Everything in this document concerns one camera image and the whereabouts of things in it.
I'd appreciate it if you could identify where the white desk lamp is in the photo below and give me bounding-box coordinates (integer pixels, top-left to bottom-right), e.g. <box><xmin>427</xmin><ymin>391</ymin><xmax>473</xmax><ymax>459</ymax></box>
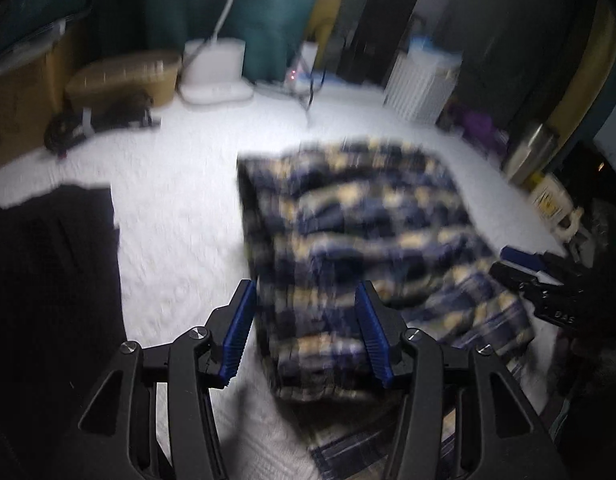
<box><xmin>177</xmin><ymin>0</ymin><xmax>255</xmax><ymax>106</ymax></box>

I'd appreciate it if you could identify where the white power strip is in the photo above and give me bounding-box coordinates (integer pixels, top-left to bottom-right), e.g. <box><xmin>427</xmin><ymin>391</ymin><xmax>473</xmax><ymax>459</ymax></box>
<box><xmin>255</xmin><ymin>42</ymin><xmax>341</xmax><ymax>93</ymax></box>

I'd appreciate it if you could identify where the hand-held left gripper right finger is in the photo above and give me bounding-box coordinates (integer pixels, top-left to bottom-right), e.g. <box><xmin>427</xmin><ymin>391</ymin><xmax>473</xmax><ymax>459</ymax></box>
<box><xmin>354</xmin><ymin>280</ymin><xmax>571</xmax><ymax>480</ymax></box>

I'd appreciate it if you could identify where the tablet with lit screen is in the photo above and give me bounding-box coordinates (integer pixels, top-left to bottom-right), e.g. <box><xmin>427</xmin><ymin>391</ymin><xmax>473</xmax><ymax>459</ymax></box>
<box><xmin>0</xmin><ymin>0</ymin><xmax>94</xmax><ymax>63</ymax></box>

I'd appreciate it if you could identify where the black window frame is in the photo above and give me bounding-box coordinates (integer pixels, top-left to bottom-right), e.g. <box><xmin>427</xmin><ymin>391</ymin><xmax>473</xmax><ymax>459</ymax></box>
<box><xmin>338</xmin><ymin>0</ymin><xmax>436</xmax><ymax>86</ymax></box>

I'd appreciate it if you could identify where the purple cloth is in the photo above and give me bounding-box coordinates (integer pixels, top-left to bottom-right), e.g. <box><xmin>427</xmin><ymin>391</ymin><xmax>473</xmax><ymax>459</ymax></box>
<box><xmin>445</xmin><ymin>102</ymin><xmax>511</xmax><ymax>153</ymax></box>

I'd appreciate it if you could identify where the cream printed mug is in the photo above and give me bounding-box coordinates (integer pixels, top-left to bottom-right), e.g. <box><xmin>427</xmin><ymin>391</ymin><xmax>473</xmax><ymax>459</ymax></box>
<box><xmin>529</xmin><ymin>172</ymin><xmax>587</xmax><ymax>233</ymax></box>

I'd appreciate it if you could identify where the cardboard box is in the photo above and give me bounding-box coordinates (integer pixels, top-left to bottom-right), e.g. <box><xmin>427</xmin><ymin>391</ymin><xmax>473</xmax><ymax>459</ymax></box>
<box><xmin>0</xmin><ymin>20</ymin><xmax>91</xmax><ymax>173</ymax></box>

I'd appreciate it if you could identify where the steel tumbler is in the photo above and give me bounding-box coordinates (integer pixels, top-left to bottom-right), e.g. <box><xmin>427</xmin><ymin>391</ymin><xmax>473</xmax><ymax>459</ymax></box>
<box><xmin>502</xmin><ymin>121</ymin><xmax>560</xmax><ymax>185</ymax></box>

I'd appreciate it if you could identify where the black cloth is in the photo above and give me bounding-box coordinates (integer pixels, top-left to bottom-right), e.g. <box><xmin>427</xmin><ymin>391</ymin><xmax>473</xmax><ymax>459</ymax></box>
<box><xmin>0</xmin><ymin>184</ymin><xmax>129</xmax><ymax>480</ymax></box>

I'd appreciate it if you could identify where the black cable bundle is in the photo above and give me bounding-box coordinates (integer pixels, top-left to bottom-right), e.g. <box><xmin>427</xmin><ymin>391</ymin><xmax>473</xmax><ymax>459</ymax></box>
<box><xmin>44</xmin><ymin>91</ymin><xmax>163</xmax><ymax>155</ymax></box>

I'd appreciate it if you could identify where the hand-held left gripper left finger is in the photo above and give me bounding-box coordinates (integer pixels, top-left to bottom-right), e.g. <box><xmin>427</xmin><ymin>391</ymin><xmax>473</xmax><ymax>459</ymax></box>
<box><xmin>78</xmin><ymin>279</ymin><xmax>259</xmax><ymax>480</ymax></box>

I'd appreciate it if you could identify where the wicker basket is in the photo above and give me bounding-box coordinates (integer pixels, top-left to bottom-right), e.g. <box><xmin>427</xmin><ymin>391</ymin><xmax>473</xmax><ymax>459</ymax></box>
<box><xmin>64</xmin><ymin>50</ymin><xmax>183</xmax><ymax>109</ymax></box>

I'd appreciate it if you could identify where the white slatted basket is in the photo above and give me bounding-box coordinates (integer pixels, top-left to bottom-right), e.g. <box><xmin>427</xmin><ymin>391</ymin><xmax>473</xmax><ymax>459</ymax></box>
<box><xmin>383</xmin><ymin>36</ymin><xmax>463</xmax><ymax>125</ymax></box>

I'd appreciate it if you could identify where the teal curtain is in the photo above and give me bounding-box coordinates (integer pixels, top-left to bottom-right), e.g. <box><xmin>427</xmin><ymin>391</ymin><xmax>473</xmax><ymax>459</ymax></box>
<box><xmin>90</xmin><ymin>0</ymin><xmax>331</xmax><ymax>83</ymax></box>

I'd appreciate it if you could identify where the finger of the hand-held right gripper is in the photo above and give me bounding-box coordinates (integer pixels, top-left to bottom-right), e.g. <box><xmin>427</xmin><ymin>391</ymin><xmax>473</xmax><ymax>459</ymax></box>
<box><xmin>489</xmin><ymin>261</ymin><xmax>581</xmax><ymax>318</ymax></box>
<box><xmin>499</xmin><ymin>245</ymin><xmax>564</xmax><ymax>281</ymax></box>

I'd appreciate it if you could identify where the white fringed tablecloth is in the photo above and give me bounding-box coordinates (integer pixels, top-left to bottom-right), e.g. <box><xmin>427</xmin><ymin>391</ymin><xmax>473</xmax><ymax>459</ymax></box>
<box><xmin>0</xmin><ymin>77</ymin><xmax>564</xmax><ymax>480</ymax></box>

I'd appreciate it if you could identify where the blue plaid shirt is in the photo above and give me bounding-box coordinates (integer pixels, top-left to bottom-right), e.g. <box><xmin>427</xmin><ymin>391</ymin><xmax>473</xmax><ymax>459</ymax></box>
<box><xmin>236</xmin><ymin>137</ymin><xmax>537</xmax><ymax>478</ymax></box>

